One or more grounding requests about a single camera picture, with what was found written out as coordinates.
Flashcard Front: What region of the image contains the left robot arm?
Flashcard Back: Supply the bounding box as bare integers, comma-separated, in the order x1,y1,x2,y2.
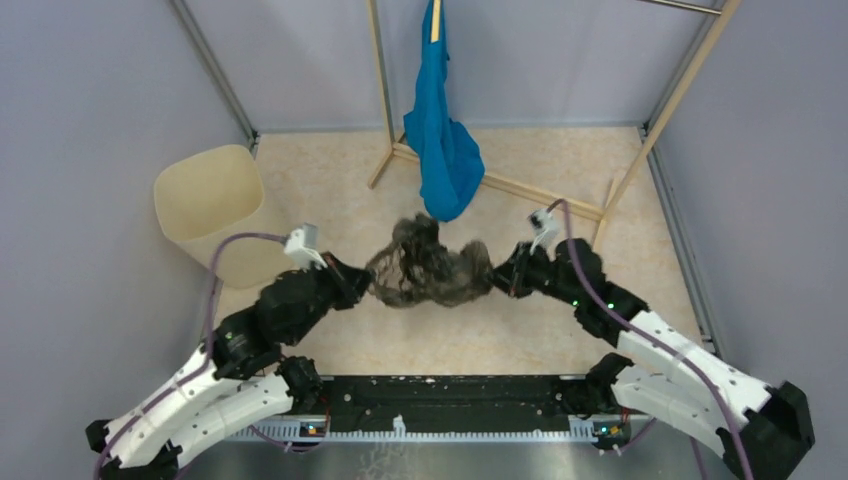
86,252,373,479

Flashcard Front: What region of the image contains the dark translucent trash bag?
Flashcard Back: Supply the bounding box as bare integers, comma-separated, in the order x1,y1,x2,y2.
365,212,493,309

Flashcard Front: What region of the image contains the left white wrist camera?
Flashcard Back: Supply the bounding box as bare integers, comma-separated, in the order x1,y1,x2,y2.
284,223,327,270

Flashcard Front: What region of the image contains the wooden clothes rack frame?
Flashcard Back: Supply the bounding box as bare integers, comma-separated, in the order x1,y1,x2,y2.
366,0,742,247

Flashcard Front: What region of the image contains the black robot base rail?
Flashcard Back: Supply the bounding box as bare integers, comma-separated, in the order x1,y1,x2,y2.
247,375,642,452

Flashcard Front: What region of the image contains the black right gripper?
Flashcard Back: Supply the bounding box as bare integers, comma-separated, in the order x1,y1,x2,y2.
482,241,582,307

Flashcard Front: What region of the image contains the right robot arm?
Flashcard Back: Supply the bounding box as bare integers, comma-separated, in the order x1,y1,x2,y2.
491,238,815,479

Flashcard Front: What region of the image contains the blue hanging cloth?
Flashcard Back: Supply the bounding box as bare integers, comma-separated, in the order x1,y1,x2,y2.
403,1,486,222

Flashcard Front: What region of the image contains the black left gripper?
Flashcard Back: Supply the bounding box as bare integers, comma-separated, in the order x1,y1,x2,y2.
286,250,377,346

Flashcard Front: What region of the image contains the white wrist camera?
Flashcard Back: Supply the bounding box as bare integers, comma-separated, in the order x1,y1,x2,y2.
528,208,561,254
284,223,327,270

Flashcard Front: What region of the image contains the beige plastic trash bin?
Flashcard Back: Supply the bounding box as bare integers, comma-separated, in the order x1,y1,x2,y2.
153,144,294,289

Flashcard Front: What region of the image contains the aluminium enclosure post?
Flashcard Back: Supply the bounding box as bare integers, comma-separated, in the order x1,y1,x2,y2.
168,0,260,156

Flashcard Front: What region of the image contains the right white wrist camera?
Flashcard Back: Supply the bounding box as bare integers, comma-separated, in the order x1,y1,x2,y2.
528,208,561,254

